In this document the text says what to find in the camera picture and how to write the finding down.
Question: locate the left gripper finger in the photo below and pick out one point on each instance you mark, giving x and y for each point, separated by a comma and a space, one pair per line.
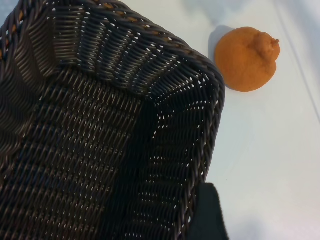
210, 215

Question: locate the dark brown wicker basket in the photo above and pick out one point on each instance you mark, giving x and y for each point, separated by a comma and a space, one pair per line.
87, 140

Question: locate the bumpy orange fruit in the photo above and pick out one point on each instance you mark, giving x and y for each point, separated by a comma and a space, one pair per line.
245, 65

